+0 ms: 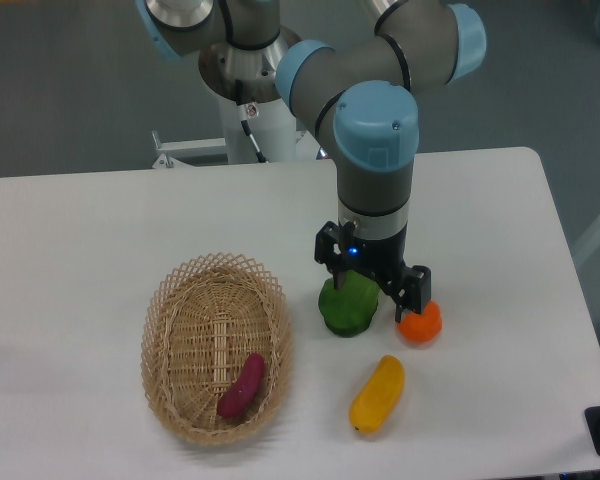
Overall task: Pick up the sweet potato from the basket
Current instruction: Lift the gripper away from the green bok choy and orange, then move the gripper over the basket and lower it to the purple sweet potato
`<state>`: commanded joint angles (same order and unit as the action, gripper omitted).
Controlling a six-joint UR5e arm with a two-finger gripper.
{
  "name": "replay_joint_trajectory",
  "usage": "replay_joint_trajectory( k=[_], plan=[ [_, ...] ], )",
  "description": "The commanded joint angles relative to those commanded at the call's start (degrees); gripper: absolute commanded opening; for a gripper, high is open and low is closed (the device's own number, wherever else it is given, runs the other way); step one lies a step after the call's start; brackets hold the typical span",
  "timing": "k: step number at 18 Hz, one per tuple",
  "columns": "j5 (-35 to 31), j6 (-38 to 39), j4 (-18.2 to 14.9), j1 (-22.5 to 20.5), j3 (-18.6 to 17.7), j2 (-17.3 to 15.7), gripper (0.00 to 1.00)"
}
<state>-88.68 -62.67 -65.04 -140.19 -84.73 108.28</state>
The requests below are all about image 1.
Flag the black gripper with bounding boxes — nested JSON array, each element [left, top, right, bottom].
[[314, 221, 431, 323]]

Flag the purple sweet potato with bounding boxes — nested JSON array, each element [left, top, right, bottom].
[[216, 353, 265, 419]]

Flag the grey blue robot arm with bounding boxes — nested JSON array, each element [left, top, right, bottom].
[[136, 1, 487, 314]]

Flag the woven wicker basket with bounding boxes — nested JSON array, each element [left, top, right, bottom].
[[141, 253, 293, 446]]

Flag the green bok choy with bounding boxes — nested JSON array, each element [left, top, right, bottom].
[[318, 271, 380, 338]]

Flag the orange tangerine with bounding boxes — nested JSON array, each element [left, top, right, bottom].
[[397, 300, 443, 344]]

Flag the yellow mango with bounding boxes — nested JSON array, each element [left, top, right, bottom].
[[349, 355, 406, 435]]

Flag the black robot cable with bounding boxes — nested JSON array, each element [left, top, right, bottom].
[[233, 79, 269, 164]]

